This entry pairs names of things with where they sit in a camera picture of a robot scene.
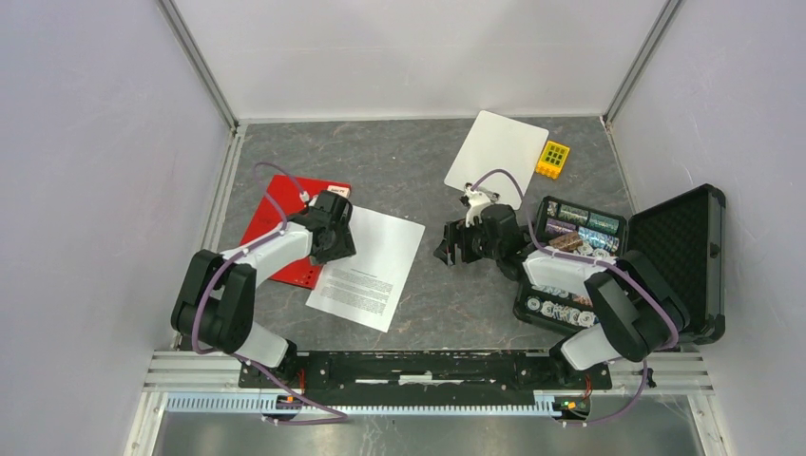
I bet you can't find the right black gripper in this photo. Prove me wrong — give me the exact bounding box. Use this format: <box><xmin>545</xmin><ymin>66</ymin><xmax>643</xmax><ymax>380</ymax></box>
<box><xmin>432</xmin><ymin>217</ymin><xmax>502</xmax><ymax>267</ymax></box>

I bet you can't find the printed paper sheet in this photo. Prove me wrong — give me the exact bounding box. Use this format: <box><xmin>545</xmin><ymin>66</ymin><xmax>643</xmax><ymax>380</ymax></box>
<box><xmin>306</xmin><ymin>206</ymin><xmax>425</xmax><ymax>333</ymax></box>

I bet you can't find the red folder black inside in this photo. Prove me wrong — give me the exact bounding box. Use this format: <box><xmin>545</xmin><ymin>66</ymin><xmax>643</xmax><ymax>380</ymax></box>
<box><xmin>240</xmin><ymin>175</ymin><xmax>352</xmax><ymax>290</ymax></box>

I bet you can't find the white clipboard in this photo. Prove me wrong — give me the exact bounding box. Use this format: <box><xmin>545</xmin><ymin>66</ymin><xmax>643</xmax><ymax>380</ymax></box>
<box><xmin>444</xmin><ymin>110</ymin><xmax>549</xmax><ymax>210</ymax></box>

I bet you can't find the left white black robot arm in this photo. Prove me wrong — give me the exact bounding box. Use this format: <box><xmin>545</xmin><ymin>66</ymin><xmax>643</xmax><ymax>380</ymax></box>
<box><xmin>170</xmin><ymin>191</ymin><xmax>356</xmax><ymax>388</ymax></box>

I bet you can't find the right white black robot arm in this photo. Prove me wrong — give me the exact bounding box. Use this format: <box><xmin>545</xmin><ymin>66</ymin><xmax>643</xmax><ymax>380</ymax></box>
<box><xmin>433</xmin><ymin>204</ymin><xmax>690</xmax><ymax>388</ymax></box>

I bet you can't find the yellow toy brick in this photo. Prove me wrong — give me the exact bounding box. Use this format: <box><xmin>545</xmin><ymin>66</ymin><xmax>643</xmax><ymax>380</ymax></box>
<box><xmin>535</xmin><ymin>141</ymin><xmax>570</xmax><ymax>180</ymax></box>

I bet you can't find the black poker chip case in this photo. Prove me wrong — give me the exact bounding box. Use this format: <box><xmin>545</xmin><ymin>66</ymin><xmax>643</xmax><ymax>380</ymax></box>
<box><xmin>536</xmin><ymin>184</ymin><xmax>726</xmax><ymax>345</ymax></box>

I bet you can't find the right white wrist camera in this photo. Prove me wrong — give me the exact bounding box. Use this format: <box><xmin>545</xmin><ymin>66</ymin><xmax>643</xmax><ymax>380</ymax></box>
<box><xmin>460</xmin><ymin>182</ymin><xmax>500</xmax><ymax>227</ymax></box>

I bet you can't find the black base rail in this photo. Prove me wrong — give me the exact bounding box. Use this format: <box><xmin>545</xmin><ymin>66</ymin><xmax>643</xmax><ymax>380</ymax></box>
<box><xmin>271</xmin><ymin>350</ymin><xmax>613</xmax><ymax>407</ymax></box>

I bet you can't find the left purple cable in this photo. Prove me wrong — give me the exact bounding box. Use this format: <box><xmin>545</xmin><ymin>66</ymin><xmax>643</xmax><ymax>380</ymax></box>
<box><xmin>190</xmin><ymin>161</ymin><xmax>350</xmax><ymax>427</ymax></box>

